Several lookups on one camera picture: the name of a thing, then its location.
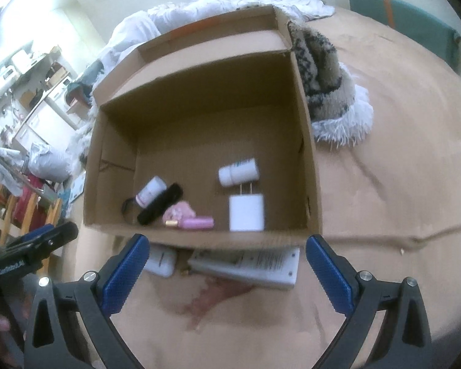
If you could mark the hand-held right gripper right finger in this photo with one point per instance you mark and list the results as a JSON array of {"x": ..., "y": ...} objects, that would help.
[{"x": 330, "y": 276}]

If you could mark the brown cardboard box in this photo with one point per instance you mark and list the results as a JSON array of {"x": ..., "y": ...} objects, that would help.
[{"x": 199, "y": 142}]

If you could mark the white water heater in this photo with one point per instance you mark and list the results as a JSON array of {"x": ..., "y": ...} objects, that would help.
[{"x": 2, "y": 82}]

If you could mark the pink lipstick tube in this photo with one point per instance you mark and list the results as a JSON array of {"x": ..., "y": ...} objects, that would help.
[{"x": 196, "y": 223}]

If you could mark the person's grey clad leg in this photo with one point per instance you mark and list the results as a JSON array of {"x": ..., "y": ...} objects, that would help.
[{"x": 451, "y": 353}]

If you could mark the white bottle green label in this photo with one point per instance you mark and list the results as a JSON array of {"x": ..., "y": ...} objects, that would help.
[{"x": 238, "y": 171}]

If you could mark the white plastic bag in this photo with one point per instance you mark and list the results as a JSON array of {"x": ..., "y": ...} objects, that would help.
[{"x": 50, "y": 161}]

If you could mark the white remote control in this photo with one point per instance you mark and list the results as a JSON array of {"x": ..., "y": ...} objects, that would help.
[{"x": 253, "y": 267}]

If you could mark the shaggy patterned blanket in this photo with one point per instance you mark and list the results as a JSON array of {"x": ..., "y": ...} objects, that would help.
[{"x": 322, "y": 77}]

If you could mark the white duvet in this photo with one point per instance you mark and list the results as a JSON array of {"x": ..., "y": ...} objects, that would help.
[{"x": 138, "y": 34}]

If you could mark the white bottle pink label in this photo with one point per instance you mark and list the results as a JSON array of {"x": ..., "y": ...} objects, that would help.
[{"x": 150, "y": 190}]

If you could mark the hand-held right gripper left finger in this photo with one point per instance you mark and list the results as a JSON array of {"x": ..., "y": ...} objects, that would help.
[{"x": 123, "y": 273}]

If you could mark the white charger adapter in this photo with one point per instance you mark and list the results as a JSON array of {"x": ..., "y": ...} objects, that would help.
[{"x": 246, "y": 213}]

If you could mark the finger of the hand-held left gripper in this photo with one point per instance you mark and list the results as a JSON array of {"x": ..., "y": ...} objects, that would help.
[
  {"x": 38, "y": 232},
  {"x": 59, "y": 236}
]

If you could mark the hanging white cloth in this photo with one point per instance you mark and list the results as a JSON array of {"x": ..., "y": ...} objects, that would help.
[{"x": 4, "y": 169}]

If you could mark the white paper leaflet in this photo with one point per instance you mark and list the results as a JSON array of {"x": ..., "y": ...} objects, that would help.
[{"x": 76, "y": 190}]

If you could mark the wooden rack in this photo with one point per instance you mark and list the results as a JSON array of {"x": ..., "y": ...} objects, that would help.
[{"x": 27, "y": 207}]

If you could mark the white rounded case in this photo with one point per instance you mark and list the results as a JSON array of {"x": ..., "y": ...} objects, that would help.
[{"x": 160, "y": 262}]

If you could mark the teal cushion orange stripe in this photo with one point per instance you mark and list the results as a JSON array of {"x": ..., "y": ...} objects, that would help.
[{"x": 407, "y": 23}]

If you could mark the white kitchen cabinet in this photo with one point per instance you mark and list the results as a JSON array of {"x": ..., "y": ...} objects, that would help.
[{"x": 42, "y": 123}]

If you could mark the black cosmetic tube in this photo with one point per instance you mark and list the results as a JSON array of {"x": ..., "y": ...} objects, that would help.
[{"x": 159, "y": 204}]

